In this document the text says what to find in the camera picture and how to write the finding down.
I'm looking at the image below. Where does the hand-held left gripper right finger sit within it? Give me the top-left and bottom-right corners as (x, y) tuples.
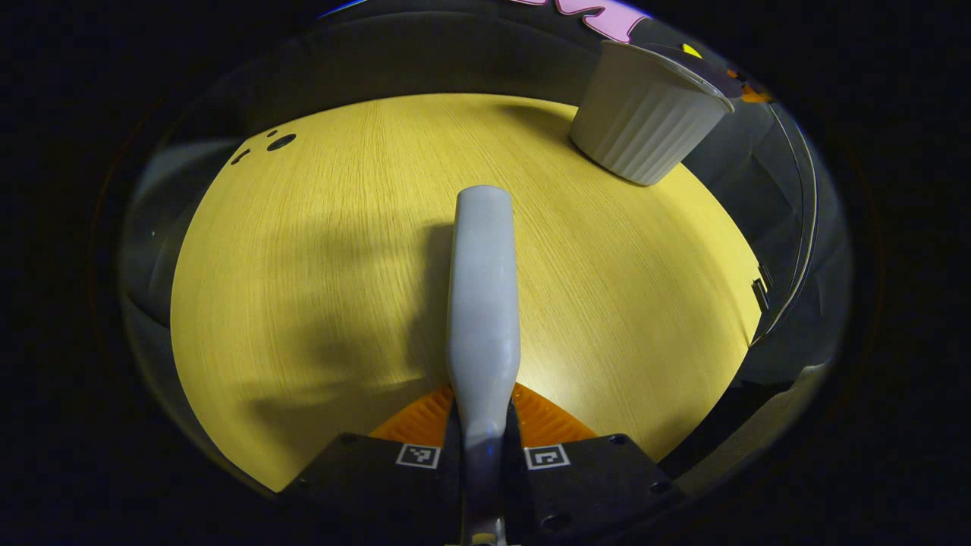
(504, 383), (683, 546)

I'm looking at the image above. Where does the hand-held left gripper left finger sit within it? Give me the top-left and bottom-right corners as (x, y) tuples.
(279, 385), (464, 546)

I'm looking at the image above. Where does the grey dustpan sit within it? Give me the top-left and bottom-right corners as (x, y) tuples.
(641, 43), (748, 99)

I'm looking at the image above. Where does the white ribbed garbage bin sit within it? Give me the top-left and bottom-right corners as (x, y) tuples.
(569, 40), (735, 187)

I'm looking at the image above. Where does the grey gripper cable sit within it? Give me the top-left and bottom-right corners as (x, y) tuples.
(747, 102), (820, 346)

